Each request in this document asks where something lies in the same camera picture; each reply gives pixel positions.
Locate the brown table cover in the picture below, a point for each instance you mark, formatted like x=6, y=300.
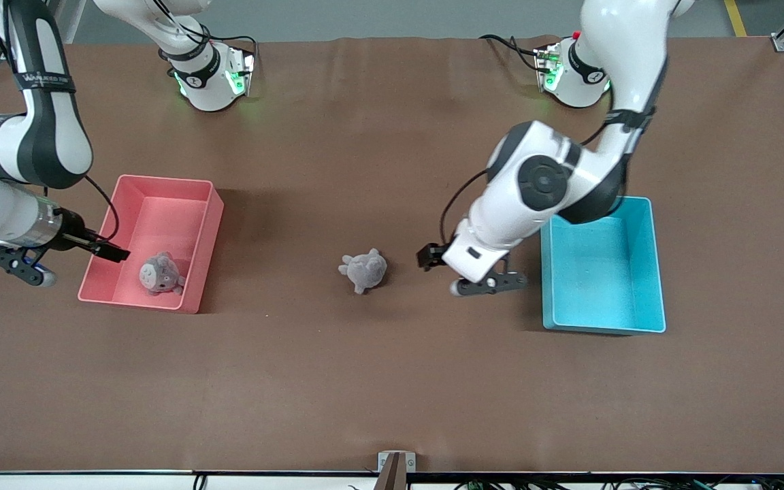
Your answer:
x=378, y=374

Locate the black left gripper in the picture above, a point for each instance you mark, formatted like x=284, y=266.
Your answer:
x=431, y=255

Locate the blue plastic box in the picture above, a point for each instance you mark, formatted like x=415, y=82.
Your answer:
x=603, y=292

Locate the plain grey plush toy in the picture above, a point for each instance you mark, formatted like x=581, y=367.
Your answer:
x=365, y=270

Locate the grey plush toy white face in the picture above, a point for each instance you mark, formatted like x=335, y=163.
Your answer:
x=157, y=274

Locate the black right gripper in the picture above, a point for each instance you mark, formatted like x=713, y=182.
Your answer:
x=72, y=231

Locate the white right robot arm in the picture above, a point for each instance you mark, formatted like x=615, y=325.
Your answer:
x=45, y=136

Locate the small metal bracket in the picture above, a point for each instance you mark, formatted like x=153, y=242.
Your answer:
x=411, y=463

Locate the pink plastic box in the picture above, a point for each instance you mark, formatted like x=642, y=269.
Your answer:
x=126, y=231

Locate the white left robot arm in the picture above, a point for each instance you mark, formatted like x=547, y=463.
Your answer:
x=535, y=184

